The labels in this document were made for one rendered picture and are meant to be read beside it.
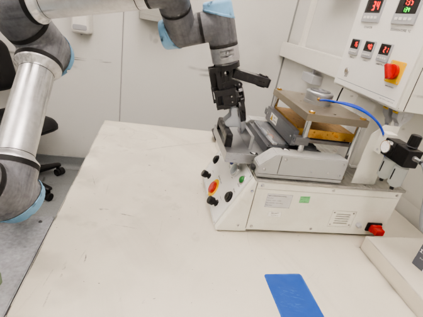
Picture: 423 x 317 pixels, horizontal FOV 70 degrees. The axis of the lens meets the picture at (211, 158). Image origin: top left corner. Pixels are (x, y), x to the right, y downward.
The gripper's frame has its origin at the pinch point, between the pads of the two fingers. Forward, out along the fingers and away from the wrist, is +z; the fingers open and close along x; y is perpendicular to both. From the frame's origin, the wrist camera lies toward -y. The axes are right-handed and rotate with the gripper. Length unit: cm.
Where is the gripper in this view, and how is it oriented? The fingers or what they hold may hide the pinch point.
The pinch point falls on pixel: (243, 128)
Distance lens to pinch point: 91.9
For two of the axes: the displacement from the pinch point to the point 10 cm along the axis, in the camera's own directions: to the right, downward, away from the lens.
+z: 1.8, 8.7, 4.6
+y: -9.7, 2.2, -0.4
